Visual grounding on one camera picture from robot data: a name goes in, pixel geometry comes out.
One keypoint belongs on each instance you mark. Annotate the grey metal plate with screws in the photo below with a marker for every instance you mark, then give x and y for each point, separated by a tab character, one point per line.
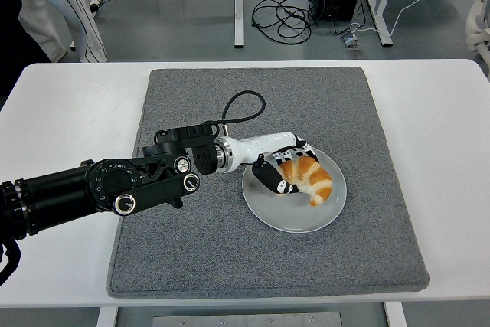
245	320

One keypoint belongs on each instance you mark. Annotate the white background desk leg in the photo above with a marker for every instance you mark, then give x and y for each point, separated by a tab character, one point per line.
381	9
238	5

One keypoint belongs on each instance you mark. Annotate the white power strip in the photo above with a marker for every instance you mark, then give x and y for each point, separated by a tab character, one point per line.
96	0

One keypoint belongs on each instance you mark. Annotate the person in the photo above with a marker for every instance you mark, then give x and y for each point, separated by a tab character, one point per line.
42	17

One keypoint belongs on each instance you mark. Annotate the pale blue round plate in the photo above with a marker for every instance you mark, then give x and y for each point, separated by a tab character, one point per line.
291	216

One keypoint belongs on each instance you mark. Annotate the white table leg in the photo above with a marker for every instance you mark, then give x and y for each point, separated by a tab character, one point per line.
106	317
395	315

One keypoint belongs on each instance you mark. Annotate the white office chair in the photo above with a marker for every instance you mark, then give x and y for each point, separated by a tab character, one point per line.
474	17

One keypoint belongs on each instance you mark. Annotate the golden croissant bread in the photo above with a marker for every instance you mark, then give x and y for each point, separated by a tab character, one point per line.
310	177

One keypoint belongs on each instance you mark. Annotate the small grey floor adapter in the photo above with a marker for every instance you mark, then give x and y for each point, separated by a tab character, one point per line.
350	41

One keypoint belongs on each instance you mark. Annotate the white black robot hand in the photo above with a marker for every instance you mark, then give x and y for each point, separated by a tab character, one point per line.
264	147

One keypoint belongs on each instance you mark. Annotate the grey fabric mat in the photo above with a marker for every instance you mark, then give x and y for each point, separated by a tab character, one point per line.
249	258

